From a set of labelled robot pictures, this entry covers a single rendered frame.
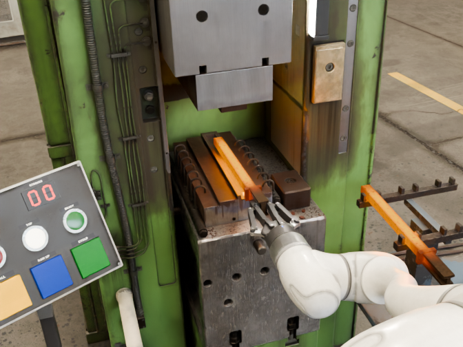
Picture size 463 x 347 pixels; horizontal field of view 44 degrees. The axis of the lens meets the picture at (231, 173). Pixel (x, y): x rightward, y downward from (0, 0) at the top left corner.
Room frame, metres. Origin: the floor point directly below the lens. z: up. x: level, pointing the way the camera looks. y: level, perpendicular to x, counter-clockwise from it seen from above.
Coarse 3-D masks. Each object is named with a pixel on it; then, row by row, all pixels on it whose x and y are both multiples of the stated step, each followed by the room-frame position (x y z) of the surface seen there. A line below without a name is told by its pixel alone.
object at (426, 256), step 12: (360, 192) 1.42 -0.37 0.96; (372, 192) 1.39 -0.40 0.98; (372, 204) 1.35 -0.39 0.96; (384, 204) 1.32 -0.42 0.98; (384, 216) 1.28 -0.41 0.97; (396, 216) 1.26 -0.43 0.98; (396, 228) 1.22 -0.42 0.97; (408, 228) 1.21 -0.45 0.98; (408, 240) 1.16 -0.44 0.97; (420, 240) 1.15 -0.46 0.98; (420, 252) 1.10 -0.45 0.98; (432, 252) 1.10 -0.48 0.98; (432, 264) 1.06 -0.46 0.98; (444, 264) 1.05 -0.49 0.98; (444, 276) 1.01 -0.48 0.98
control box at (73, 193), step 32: (0, 192) 1.10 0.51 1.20; (32, 192) 1.13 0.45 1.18; (64, 192) 1.16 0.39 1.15; (0, 224) 1.05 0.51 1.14; (32, 224) 1.08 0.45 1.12; (64, 224) 1.11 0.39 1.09; (96, 224) 1.15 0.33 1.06; (32, 256) 1.04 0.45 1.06; (64, 256) 1.07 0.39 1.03; (32, 288) 1.00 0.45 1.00; (64, 288) 1.03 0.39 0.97
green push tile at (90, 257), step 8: (96, 240) 1.12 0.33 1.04; (80, 248) 1.09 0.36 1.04; (88, 248) 1.10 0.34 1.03; (96, 248) 1.11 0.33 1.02; (72, 256) 1.08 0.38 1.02; (80, 256) 1.08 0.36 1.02; (88, 256) 1.09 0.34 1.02; (96, 256) 1.10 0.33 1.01; (104, 256) 1.11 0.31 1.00; (80, 264) 1.07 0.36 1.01; (88, 264) 1.08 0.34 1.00; (96, 264) 1.09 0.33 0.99; (104, 264) 1.10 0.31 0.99; (80, 272) 1.06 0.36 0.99; (88, 272) 1.07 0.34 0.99
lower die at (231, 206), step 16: (176, 144) 1.73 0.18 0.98; (192, 144) 1.70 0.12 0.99; (208, 144) 1.68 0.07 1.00; (176, 160) 1.70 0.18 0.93; (192, 160) 1.61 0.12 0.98; (208, 160) 1.59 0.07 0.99; (240, 160) 1.58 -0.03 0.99; (192, 176) 1.51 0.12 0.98; (208, 176) 1.49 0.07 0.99; (224, 176) 1.49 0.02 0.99; (256, 176) 1.47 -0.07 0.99; (192, 192) 1.47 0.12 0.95; (208, 192) 1.42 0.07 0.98; (224, 192) 1.40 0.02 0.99; (208, 208) 1.34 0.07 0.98; (224, 208) 1.35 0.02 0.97; (240, 208) 1.36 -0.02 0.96; (208, 224) 1.34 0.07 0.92
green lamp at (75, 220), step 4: (72, 212) 1.14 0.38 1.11; (76, 212) 1.14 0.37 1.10; (68, 216) 1.13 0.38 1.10; (72, 216) 1.13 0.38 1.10; (76, 216) 1.14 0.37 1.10; (80, 216) 1.14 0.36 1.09; (68, 220) 1.12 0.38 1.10; (72, 220) 1.13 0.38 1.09; (76, 220) 1.13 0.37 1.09; (80, 220) 1.14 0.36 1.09; (84, 220) 1.14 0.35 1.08; (68, 224) 1.12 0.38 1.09; (72, 224) 1.12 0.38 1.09; (76, 224) 1.13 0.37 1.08; (80, 224) 1.13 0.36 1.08; (72, 228) 1.12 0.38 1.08; (76, 228) 1.12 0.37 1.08; (80, 228) 1.13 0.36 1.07
